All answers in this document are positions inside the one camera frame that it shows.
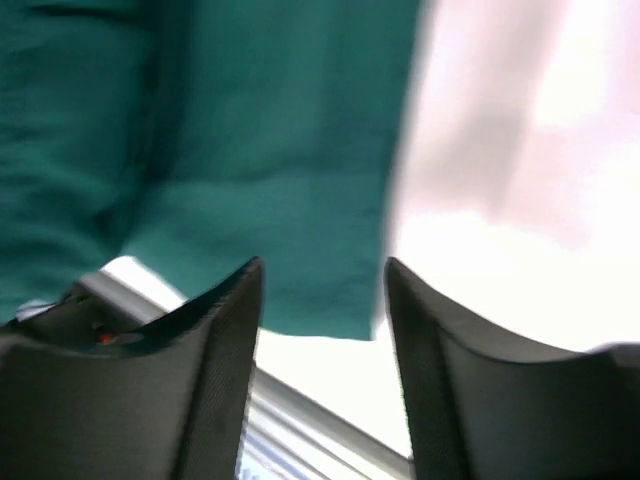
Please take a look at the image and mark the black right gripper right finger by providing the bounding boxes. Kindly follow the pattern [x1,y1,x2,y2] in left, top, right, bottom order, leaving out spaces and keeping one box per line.
[385,258,639,480]

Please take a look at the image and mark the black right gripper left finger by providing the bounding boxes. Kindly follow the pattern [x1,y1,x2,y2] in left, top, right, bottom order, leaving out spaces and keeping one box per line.
[1,258,264,479]

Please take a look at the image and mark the teal shorts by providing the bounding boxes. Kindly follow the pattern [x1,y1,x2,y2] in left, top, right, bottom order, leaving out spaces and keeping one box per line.
[1,1,421,340]

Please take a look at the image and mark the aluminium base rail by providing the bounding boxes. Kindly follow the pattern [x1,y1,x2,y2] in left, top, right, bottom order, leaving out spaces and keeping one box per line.
[72,271,413,480]

